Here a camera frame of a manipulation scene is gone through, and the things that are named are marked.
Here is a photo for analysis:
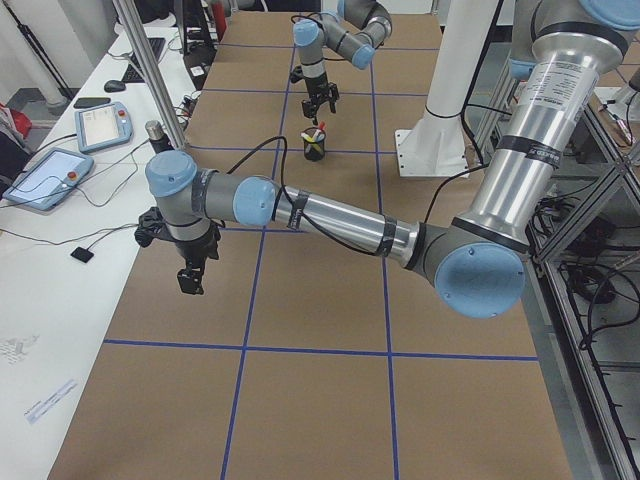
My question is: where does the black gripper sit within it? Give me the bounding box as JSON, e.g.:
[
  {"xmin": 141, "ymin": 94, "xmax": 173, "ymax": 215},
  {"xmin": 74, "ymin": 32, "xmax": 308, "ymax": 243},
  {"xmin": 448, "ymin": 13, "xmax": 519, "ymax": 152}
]
[
  {"xmin": 169, "ymin": 223, "xmax": 220, "ymax": 295},
  {"xmin": 301, "ymin": 75, "xmax": 339, "ymax": 120}
]

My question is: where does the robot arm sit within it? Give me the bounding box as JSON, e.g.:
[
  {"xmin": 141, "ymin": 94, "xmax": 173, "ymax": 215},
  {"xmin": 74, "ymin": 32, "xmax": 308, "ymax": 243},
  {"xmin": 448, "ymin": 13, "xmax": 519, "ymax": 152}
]
[
  {"xmin": 289, "ymin": 1, "xmax": 393, "ymax": 124},
  {"xmin": 145, "ymin": 1, "xmax": 639, "ymax": 319}
]

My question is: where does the red capped white marker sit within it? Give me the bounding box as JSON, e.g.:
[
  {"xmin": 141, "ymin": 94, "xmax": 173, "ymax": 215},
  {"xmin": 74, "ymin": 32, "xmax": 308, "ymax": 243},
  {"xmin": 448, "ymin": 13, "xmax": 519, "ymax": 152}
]
[{"xmin": 312, "ymin": 121, "xmax": 325, "ymax": 142}]

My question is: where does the black mesh pen cup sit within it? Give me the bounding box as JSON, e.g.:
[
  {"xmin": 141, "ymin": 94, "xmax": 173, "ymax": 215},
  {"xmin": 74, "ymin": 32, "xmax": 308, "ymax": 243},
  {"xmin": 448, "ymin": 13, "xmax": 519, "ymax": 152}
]
[{"xmin": 301, "ymin": 127, "xmax": 326, "ymax": 162}]

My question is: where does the small black square pad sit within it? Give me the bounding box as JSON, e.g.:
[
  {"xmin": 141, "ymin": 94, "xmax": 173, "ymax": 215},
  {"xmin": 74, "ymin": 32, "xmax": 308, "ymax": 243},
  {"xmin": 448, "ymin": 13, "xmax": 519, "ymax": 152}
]
[{"xmin": 70, "ymin": 247, "xmax": 94, "ymax": 264}]

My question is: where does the brown paper table cover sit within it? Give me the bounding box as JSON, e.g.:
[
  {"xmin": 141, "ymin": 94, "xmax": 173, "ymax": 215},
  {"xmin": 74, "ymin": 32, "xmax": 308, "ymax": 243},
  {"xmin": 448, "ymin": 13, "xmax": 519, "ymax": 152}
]
[{"xmin": 51, "ymin": 13, "xmax": 570, "ymax": 479}]

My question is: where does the far teach pendant tablet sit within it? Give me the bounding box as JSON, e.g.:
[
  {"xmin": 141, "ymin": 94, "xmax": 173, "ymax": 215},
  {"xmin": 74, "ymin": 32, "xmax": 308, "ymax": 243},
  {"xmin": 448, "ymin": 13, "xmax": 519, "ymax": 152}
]
[{"xmin": 74, "ymin": 102, "xmax": 133, "ymax": 154}]

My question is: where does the teach pendant tablet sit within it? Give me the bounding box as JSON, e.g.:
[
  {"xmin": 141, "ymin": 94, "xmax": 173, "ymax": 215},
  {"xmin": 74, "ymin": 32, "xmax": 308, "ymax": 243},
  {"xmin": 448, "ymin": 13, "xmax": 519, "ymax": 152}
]
[
  {"xmin": 2, "ymin": 148, "xmax": 94, "ymax": 211},
  {"xmin": 74, "ymin": 102, "xmax": 133, "ymax": 154}
]

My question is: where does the near teach pendant tablet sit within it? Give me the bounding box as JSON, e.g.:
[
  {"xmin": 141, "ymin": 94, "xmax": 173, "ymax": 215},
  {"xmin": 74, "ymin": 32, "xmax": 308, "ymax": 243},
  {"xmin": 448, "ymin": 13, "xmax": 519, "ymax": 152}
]
[{"xmin": 2, "ymin": 148, "xmax": 94, "ymax": 211}]

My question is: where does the black keyboard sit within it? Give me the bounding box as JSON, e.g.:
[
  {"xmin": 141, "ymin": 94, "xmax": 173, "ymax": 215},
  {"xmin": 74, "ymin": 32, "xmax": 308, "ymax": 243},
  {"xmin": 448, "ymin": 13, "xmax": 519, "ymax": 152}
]
[{"xmin": 120, "ymin": 36, "xmax": 167, "ymax": 84}]

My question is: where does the black smartphone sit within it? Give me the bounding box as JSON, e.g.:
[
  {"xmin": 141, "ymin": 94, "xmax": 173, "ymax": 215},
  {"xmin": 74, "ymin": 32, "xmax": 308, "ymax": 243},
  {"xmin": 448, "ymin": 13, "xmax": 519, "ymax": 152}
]
[{"xmin": 73, "ymin": 97, "xmax": 111, "ymax": 110}]

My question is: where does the black computer mouse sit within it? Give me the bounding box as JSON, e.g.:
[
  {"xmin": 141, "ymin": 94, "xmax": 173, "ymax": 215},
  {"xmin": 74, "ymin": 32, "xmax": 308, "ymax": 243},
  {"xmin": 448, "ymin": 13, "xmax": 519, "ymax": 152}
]
[{"xmin": 103, "ymin": 80, "xmax": 126, "ymax": 93}]

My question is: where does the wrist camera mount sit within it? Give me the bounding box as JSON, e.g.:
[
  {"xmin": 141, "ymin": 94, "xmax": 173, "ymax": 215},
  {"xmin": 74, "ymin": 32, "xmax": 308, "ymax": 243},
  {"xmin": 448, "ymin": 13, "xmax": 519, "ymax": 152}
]
[
  {"xmin": 289, "ymin": 65, "xmax": 304, "ymax": 84},
  {"xmin": 134, "ymin": 206, "xmax": 174, "ymax": 248}
]

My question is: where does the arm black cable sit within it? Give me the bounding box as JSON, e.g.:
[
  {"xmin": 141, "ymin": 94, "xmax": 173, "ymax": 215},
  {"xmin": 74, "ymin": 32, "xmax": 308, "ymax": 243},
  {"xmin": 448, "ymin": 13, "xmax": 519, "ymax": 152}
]
[
  {"xmin": 289, "ymin": 12, "xmax": 351, "ymax": 61},
  {"xmin": 219, "ymin": 134, "xmax": 501, "ymax": 256}
]

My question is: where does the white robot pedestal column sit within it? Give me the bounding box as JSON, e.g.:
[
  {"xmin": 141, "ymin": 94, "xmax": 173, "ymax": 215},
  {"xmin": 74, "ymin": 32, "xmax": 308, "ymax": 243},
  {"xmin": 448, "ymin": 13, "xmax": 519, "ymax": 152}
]
[{"xmin": 395, "ymin": 0, "xmax": 502, "ymax": 178}]

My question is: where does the aluminium frame post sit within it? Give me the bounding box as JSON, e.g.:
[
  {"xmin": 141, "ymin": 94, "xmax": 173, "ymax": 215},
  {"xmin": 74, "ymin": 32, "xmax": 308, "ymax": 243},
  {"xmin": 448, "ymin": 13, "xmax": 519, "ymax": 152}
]
[{"xmin": 113, "ymin": 0, "xmax": 186, "ymax": 150}]

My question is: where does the aluminium frame rack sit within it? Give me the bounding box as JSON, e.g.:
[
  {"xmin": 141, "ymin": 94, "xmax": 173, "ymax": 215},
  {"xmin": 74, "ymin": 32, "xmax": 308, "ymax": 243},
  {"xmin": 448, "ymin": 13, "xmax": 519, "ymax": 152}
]
[{"xmin": 479, "ymin": 49, "xmax": 640, "ymax": 480}]

